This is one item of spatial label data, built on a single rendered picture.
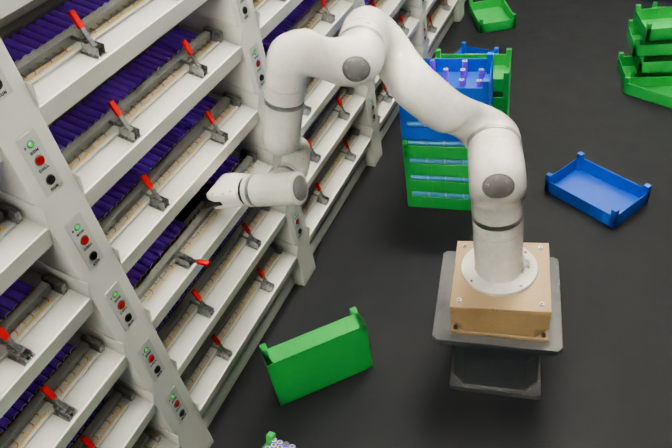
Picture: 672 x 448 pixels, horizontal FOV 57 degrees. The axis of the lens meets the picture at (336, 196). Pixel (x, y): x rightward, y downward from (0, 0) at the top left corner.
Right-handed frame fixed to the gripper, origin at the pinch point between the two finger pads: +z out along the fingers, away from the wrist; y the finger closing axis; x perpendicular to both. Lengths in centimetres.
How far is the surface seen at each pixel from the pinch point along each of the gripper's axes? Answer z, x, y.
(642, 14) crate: -92, 57, -192
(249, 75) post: -12.7, -20.7, -23.2
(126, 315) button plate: -7.4, 0.3, 42.2
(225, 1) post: -16.2, -40.8, -23.2
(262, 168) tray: -3.9, 7.6, -20.4
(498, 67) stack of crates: -44, 40, -127
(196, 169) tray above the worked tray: -8.4, -11.2, 5.3
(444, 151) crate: -36, 43, -74
